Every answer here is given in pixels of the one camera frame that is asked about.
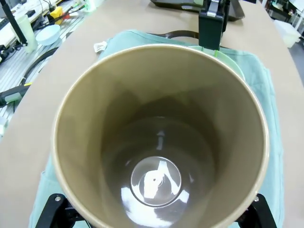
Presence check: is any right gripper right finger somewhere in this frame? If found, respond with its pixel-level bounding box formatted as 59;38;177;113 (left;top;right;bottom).
235;193;277;228

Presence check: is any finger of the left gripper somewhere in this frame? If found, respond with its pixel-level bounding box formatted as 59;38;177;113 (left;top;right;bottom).
198;0;225;52
223;0;231;33

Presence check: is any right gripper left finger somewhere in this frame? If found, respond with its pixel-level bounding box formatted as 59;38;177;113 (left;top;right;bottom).
35;193;92;228

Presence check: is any mint green bowl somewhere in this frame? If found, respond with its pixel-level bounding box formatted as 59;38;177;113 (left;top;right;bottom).
189;45;247;83

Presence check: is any tan tall cup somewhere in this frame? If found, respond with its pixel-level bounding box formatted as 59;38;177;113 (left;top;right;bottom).
51;44;270;228

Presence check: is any dark brown tray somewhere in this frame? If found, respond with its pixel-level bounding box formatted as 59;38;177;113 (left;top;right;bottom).
149;0;246;22
163;30;200;40

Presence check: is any teal green cloth mat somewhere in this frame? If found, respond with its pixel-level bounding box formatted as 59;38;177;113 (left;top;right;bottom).
28;28;285;228

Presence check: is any grey handheld device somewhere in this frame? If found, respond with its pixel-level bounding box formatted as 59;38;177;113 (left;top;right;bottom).
0;84;32;107

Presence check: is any yellow box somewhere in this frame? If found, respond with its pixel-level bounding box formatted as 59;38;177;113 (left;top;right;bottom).
49;6;64;25

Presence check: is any white bowl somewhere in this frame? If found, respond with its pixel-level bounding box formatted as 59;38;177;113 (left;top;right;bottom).
36;24;61;46

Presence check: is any black pole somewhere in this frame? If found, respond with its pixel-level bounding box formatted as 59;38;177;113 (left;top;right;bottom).
1;0;29;46

